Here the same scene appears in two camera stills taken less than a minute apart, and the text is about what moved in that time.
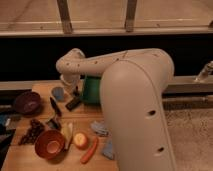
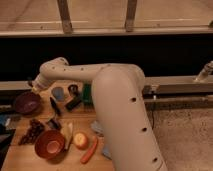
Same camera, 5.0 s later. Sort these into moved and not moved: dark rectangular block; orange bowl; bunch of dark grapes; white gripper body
Moved: white gripper body
Not moved: bunch of dark grapes; orange bowl; dark rectangular block
